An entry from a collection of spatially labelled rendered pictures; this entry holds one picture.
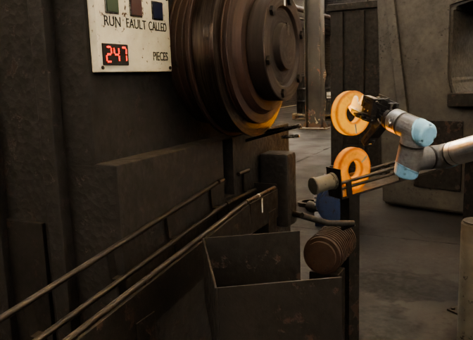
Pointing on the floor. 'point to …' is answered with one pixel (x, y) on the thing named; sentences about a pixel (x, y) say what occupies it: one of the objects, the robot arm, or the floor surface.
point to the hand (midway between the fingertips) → (350, 107)
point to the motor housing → (330, 256)
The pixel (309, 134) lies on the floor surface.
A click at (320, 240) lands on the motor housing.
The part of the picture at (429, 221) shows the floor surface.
